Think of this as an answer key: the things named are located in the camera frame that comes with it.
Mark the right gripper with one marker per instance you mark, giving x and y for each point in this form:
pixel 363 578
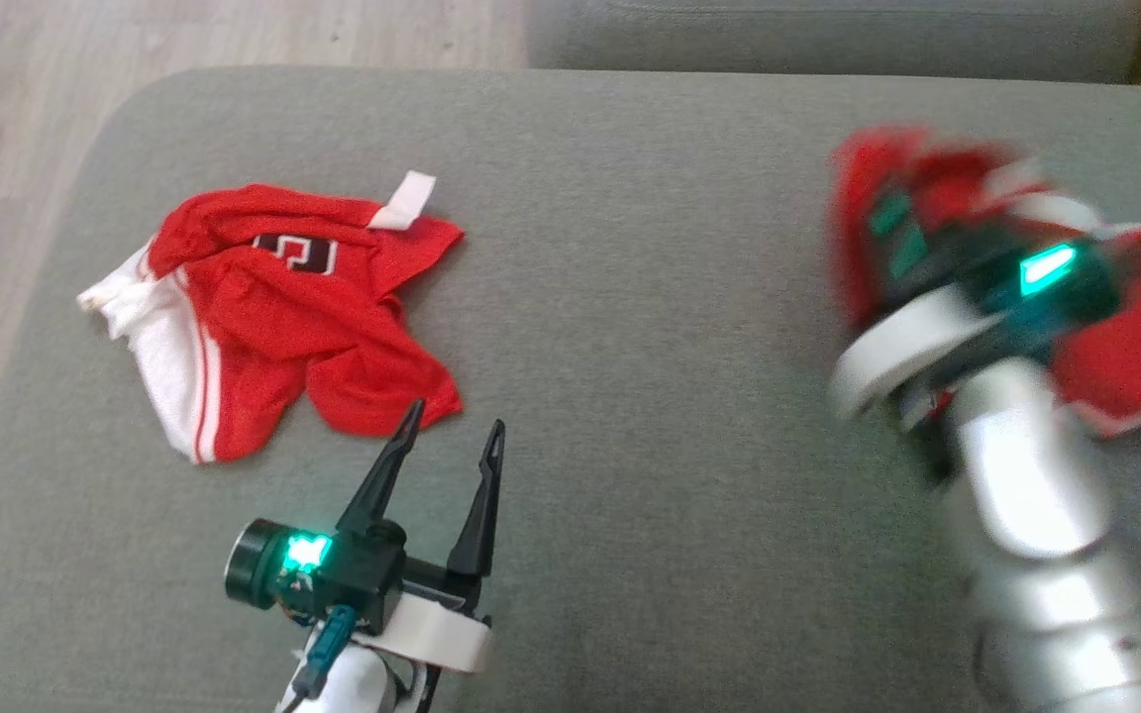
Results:
pixel 917 332

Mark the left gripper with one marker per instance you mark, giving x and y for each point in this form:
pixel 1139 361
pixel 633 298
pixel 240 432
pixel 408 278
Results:
pixel 432 634

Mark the red Bulls basketball jersey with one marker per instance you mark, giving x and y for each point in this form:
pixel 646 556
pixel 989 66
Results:
pixel 283 317

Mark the red shorts with white trim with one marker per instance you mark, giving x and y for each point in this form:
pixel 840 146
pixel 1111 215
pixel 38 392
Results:
pixel 1135 347

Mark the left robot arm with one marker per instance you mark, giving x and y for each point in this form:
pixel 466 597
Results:
pixel 353 688

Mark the small grey sofa seat cushion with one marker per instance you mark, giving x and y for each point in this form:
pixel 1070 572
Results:
pixel 828 40

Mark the large grey sofa seat cushion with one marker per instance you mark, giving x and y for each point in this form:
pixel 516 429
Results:
pixel 630 396

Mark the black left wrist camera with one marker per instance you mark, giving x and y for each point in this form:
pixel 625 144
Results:
pixel 353 574

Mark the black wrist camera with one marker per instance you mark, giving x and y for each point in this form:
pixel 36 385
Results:
pixel 353 574
pixel 1076 297

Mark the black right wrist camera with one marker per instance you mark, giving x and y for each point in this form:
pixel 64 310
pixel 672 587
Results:
pixel 1076 297

